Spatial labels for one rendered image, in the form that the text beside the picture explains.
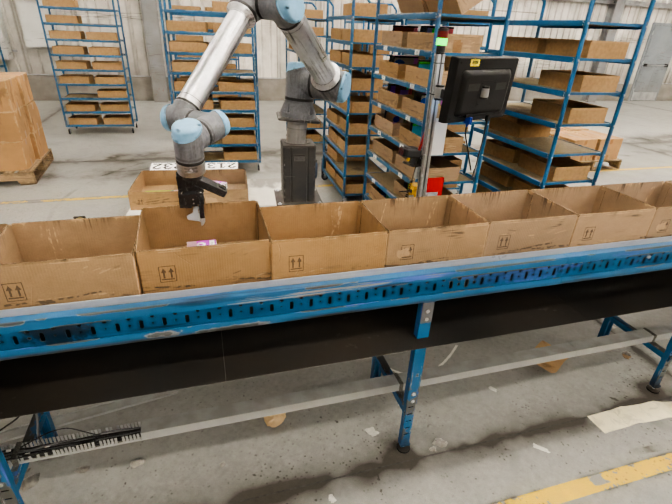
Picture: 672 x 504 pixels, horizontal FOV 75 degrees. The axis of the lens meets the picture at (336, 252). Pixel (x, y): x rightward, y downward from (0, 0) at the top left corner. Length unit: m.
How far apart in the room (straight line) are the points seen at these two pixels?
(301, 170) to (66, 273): 1.39
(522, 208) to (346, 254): 0.96
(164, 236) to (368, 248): 0.73
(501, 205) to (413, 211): 0.42
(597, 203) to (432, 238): 1.04
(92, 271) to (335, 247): 0.71
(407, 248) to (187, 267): 0.72
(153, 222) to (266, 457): 1.09
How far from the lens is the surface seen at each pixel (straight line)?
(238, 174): 2.79
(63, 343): 1.47
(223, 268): 1.40
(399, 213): 1.79
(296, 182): 2.44
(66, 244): 1.71
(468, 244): 1.64
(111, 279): 1.41
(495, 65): 2.45
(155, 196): 2.46
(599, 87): 3.49
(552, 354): 2.41
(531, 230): 1.78
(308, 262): 1.41
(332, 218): 1.69
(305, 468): 2.04
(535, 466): 2.26
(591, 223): 1.97
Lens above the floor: 1.64
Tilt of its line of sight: 27 degrees down
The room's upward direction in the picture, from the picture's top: 3 degrees clockwise
